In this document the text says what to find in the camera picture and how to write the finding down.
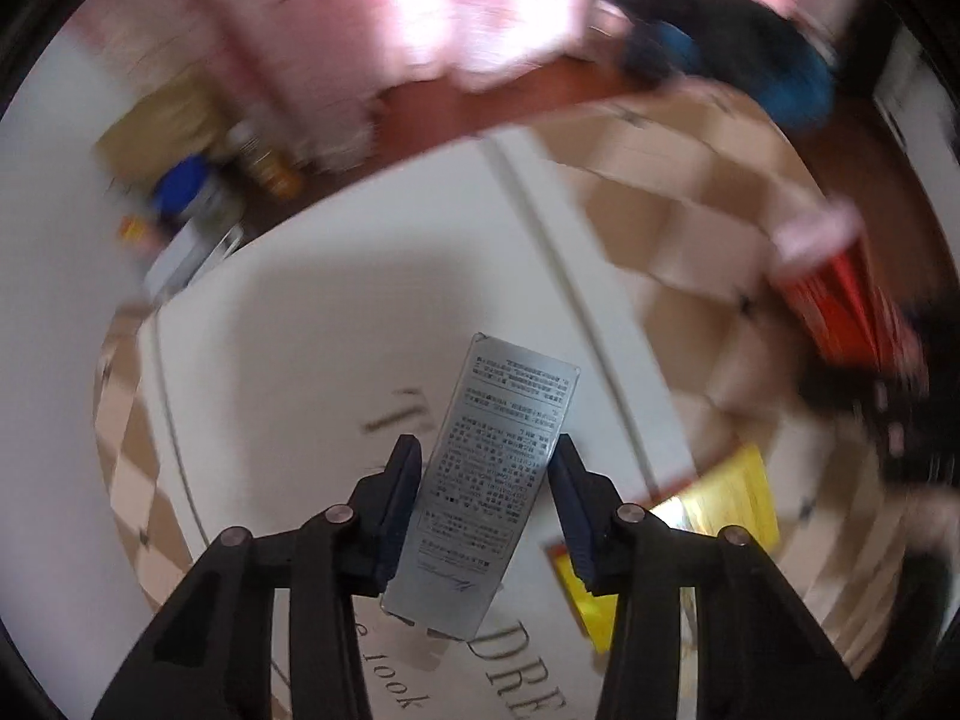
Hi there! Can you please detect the brown paper bag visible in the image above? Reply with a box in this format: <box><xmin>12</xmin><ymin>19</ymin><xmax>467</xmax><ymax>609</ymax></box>
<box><xmin>94</xmin><ymin>82</ymin><xmax>233</xmax><ymax>181</ymax></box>

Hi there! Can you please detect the small clear bottle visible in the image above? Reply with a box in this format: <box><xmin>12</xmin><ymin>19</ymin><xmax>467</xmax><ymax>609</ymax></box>
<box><xmin>229</xmin><ymin>120</ymin><xmax>305</xmax><ymax>200</ymax></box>

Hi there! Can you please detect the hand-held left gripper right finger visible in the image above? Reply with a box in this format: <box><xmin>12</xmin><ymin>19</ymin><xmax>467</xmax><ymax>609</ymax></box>
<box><xmin>546</xmin><ymin>433</ymin><xmax>875</xmax><ymax>720</ymax></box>

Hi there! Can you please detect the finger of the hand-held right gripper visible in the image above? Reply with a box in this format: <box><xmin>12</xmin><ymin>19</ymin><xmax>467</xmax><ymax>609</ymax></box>
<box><xmin>796</xmin><ymin>360</ymin><xmax>905</xmax><ymax>432</ymax></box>
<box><xmin>898</xmin><ymin>298</ymin><xmax>950</xmax><ymax>365</ymax></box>

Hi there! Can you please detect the red soda can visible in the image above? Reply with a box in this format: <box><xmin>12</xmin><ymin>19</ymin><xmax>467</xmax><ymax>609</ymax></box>
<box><xmin>771</xmin><ymin>199</ymin><xmax>925</xmax><ymax>380</ymax></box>

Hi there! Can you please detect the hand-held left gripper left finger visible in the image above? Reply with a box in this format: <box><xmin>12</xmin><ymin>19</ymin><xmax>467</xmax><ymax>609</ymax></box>
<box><xmin>90</xmin><ymin>433</ymin><xmax>422</xmax><ymax>720</ymax></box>

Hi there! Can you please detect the pile of dark clothes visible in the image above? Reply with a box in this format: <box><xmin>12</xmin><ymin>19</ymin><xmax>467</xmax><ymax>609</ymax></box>
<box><xmin>611</xmin><ymin>0</ymin><xmax>818</xmax><ymax>83</ymax></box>

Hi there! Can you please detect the blue jacket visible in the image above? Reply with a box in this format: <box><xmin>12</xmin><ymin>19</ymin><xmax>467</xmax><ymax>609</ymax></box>
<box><xmin>630</xmin><ymin>19</ymin><xmax>837</xmax><ymax>132</ymax></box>

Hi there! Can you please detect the silver cardboard box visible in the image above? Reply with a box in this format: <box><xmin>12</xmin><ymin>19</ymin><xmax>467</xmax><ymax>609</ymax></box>
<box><xmin>381</xmin><ymin>331</ymin><xmax>582</xmax><ymax>635</ymax></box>

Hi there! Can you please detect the yellow packet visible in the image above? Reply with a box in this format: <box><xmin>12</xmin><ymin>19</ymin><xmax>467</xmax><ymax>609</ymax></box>
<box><xmin>544</xmin><ymin>444</ymin><xmax>781</xmax><ymax>653</ymax></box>

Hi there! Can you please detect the white box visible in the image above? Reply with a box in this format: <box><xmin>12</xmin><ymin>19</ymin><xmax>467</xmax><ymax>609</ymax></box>
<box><xmin>142</xmin><ymin>221</ymin><xmax>245</xmax><ymax>301</ymax></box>

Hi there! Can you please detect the small orange bottle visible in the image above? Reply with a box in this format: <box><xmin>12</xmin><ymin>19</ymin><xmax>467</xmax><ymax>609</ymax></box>
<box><xmin>120</xmin><ymin>214</ymin><xmax>170</xmax><ymax>248</ymax></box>

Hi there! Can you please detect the pink floral curtain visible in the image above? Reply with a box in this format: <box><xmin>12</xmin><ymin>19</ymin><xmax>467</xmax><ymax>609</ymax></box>
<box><xmin>150</xmin><ymin>0</ymin><xmax>623</xmax><ymax>173</ymax></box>

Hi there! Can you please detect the checkered tablecloth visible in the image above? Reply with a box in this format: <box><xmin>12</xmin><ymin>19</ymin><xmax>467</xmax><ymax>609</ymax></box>
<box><xmin>90</xmin><ymin>82</ymin><xmax>942</xmax><ymax>720</ymax></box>

